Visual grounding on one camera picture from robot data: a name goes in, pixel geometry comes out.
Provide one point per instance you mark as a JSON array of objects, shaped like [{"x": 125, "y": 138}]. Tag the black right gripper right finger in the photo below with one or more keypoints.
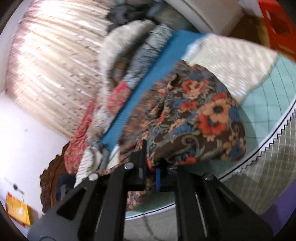
[{"x": 207, "y": 210}]

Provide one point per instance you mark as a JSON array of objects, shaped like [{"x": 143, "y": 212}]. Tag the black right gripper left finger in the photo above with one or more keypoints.
[{"x": 95, "y": 209}]

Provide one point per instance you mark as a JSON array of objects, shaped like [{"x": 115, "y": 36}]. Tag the floral patterned garment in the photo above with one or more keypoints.
[{"x": 187, "y": 117}]

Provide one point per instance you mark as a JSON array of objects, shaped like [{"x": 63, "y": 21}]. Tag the red patchwork quilt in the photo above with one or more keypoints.
[{"x": 95, "y": 123}]

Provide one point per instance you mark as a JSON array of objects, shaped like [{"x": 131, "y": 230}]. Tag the cream chevron folded blanket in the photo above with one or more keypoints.
[{"x": 117, "y": 44}]

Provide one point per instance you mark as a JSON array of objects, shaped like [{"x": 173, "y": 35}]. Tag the white appliance box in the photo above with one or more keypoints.
[{"x": 210, "y": 16}]

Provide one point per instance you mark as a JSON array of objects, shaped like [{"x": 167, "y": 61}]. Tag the dark wooden bed frame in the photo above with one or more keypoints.
[{"x": 49, "y": 179}]

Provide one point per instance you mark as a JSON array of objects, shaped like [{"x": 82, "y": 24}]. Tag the yellow wall sticker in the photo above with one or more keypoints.
[{"x": 18, "y": 210}]

